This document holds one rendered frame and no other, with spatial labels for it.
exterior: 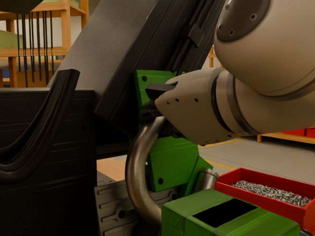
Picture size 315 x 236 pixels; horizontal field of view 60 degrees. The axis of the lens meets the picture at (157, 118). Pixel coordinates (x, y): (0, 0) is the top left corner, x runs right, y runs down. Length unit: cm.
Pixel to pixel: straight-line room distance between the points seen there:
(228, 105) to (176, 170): 23
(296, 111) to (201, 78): 12
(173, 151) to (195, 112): 17
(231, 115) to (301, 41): 12
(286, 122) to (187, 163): 27
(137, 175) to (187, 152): 14
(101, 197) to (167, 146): 14
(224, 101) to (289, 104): 7
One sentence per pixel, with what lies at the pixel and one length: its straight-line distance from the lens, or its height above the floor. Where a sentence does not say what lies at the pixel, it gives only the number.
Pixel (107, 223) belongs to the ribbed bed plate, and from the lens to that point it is 45.
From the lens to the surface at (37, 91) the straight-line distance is 45.
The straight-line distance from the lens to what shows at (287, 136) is 598.
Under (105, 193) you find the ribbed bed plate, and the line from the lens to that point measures 44.
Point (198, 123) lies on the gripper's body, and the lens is 35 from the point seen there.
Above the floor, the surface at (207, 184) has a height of 108.
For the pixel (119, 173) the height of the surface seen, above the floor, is 90.
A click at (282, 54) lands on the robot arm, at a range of 20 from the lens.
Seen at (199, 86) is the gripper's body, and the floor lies 125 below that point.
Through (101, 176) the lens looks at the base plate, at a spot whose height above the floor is 90.
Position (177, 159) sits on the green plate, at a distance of 49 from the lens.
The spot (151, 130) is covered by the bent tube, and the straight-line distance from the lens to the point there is 42.
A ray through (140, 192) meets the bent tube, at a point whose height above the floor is 109.
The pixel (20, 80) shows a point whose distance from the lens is 354.
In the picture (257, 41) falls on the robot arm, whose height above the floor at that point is 128.
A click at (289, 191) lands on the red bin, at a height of 88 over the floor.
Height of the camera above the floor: 125
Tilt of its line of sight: 7 degrees down
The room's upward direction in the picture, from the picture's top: straight up
